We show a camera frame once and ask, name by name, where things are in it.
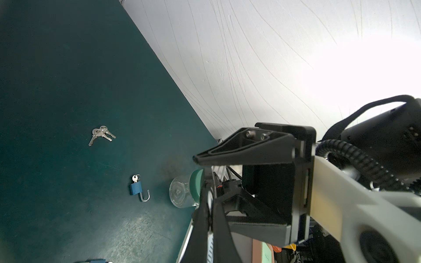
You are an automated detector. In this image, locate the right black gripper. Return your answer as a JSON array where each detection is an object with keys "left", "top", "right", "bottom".
[{"left": 193, "top": 122, "right": 316, "bottom": 247}]

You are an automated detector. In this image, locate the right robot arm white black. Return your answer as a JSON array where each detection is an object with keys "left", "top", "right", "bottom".
[{"left": 193, "top": 95, "right": 421, "bottom": 245}]

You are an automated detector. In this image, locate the blue padlock with keys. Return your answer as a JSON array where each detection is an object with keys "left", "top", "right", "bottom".
[{"left": 75, "top": 259, "right": 113, "bottom": 263}]

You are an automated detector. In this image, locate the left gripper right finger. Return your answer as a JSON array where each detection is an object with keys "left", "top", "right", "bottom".
[{"left": 212, "top": 200, "right": 242, "bottom": 263}]

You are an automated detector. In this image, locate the small blue padlock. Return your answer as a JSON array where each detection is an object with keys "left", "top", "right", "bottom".
[{"left": 129, "top": 174, "right": 150, "bottom": 202}]

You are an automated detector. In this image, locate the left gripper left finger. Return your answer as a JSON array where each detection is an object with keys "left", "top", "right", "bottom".
[{"left": 181, "top": 185, "right": 211, "bottom": 263}]

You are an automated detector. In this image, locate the right black corrugated cable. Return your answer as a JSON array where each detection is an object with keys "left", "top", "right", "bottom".
[{"left": 315, "top": 139, "right": 421, "bottom": 195}]

